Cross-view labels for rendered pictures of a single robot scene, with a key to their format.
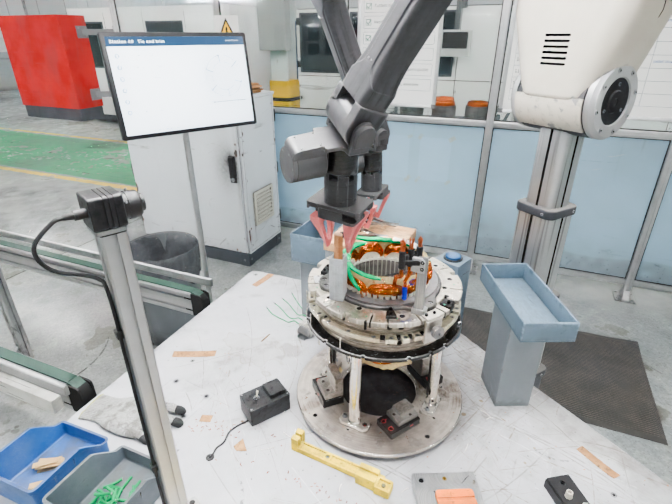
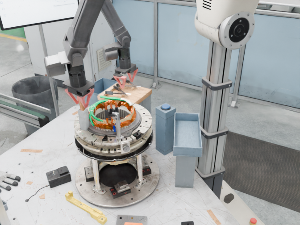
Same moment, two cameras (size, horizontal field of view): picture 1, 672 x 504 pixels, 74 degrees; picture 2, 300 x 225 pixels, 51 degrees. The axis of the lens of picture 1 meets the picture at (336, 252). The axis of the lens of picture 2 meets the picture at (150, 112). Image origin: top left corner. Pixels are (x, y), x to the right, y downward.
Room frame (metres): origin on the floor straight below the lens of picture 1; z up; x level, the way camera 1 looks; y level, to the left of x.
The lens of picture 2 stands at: (-0.24, -0.37, 1.80)
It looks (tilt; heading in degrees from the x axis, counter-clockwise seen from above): 32 degrees down; 6
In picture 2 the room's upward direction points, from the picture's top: 1 degrees counter-clockwise
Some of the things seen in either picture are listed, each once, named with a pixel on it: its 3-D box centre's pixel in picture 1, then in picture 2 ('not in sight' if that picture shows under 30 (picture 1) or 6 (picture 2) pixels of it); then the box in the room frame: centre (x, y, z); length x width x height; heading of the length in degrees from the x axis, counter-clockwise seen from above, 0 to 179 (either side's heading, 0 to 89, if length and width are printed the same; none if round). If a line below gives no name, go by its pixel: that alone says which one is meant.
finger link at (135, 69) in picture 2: (375, 203); (129, 74); (1.18, -0.11, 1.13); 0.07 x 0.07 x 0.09; 65
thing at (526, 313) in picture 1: (513, 343); (185, 155); (0.82, -0.41, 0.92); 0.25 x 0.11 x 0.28; 1
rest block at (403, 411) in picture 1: (402, 411); (122, 186); (0.71, -0.14, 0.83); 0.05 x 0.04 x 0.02; 123
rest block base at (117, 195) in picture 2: (398, 421); (120, 190); (0.70, -0.13, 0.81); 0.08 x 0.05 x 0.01; 123
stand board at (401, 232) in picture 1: (371, 239); (125, 94); (1.11, -0.10, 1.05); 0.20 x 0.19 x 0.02; 65
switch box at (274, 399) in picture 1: (265, 400); (58, 176); (0.76, 0.16, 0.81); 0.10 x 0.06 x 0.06; 124
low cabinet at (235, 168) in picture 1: (207, 173); (70, 36); (3.34, 1.00, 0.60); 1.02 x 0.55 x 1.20; 67
